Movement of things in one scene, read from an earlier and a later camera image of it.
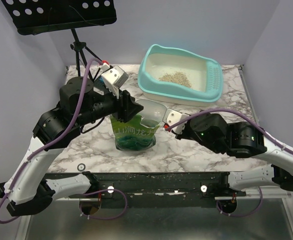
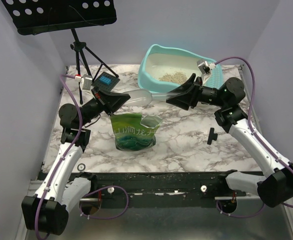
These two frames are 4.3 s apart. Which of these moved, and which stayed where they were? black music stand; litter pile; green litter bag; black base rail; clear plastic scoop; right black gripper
Moved: right black gripper; clear plastic scoop
Stayed: black music stand; black base rail; litter pile; green litter bag
